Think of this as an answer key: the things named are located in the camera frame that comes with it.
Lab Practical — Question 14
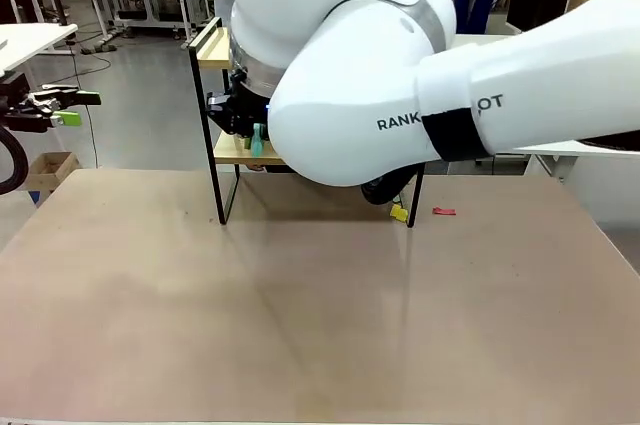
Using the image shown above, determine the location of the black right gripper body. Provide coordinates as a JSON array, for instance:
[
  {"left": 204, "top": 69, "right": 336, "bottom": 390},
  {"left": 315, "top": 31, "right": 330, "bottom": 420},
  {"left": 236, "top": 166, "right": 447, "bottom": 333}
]
[{"left": 206, "top": 68, "right": 272, "bottom": 144}]

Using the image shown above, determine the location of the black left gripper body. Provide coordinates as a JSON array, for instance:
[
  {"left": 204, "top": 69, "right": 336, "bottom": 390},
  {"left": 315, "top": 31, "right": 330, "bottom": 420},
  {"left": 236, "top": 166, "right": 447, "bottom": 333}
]
[{"left": 0, "top": 92, "right": 56, "bottom": 133}]

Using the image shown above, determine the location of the open cardboard box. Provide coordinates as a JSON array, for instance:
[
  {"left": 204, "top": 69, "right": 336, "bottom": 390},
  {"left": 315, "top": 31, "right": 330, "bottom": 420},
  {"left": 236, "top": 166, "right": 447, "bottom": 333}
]
[{"left": 25, "top": 151, "right": 82, "bottom": 194}]

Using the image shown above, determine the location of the white desk with clamp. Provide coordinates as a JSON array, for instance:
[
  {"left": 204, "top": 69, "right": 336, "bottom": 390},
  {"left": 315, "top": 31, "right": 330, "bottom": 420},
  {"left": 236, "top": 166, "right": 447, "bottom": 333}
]
[{"left": 0, "top": 23, "right": 80, "bottom": 96}]

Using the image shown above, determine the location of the black frame wooden shelf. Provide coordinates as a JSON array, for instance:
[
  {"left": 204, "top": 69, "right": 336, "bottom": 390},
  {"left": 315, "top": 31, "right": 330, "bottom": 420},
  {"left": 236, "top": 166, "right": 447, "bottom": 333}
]
[{"left": 188, "top": 16, "right": 426, "bottom": 229}]

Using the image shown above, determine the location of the black corrugated cable hose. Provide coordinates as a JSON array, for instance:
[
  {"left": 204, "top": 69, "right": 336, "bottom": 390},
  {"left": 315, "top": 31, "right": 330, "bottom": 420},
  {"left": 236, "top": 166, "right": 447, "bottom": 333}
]
[{"left": 0, "top": 124, "right": 28, "bottom": 195}]

